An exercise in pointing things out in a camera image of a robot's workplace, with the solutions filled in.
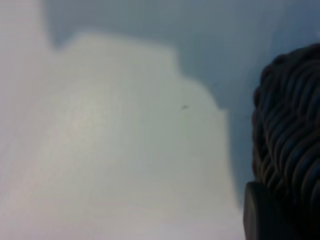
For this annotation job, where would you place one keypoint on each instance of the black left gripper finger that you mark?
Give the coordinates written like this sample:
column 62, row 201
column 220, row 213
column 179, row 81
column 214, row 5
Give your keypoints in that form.
column 260, row 217

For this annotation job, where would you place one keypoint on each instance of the dark brown woven basket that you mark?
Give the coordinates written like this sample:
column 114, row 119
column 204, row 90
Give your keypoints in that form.
column 290, row 112

